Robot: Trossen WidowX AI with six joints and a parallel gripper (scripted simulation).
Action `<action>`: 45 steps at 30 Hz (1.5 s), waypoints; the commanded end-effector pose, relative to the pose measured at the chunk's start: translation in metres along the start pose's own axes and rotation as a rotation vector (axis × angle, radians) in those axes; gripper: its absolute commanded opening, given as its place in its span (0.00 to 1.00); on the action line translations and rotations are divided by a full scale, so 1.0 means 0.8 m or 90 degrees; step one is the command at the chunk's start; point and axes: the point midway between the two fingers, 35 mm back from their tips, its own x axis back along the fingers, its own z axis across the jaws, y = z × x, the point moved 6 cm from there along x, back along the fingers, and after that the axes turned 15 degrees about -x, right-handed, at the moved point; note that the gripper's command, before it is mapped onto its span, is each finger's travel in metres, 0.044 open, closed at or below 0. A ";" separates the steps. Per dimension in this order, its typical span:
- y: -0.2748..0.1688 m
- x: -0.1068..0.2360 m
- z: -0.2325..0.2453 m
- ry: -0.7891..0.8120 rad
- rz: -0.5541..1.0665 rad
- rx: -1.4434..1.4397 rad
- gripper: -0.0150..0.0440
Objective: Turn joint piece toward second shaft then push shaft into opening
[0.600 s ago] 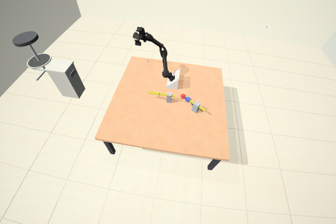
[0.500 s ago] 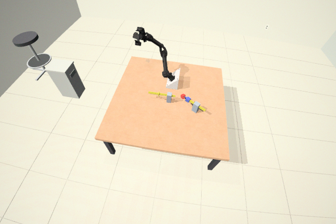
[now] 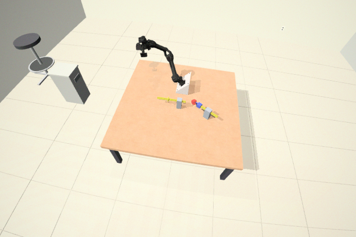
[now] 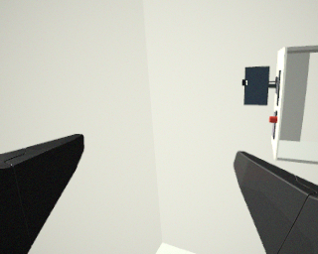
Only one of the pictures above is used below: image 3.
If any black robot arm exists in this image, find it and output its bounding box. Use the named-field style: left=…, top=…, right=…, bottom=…
left=136, top=38, right=185, bottom=86

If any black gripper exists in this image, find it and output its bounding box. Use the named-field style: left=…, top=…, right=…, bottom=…
left=138, top=37, right=149, bottom=57

